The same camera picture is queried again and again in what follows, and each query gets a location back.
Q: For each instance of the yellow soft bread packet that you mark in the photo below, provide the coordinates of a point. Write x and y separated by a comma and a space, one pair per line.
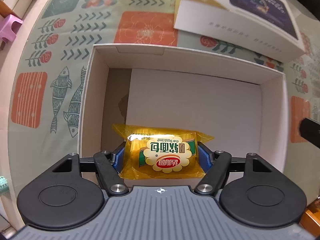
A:
160, 153

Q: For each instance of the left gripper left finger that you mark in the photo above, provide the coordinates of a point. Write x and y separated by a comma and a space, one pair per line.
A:
108, 166

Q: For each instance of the open white cardboard box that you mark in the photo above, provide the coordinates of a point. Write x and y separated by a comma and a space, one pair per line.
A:
243, 105

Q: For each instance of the white tablet box lid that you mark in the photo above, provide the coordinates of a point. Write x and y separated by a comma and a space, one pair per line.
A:
267, 27

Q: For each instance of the patterned green tablecloth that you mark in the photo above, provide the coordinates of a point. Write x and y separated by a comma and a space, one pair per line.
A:
55, 43

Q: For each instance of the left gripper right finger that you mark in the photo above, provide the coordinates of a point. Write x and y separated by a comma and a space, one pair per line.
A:
216, 168

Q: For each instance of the purple plastic stool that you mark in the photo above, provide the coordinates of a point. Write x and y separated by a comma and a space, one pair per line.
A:
7, 32

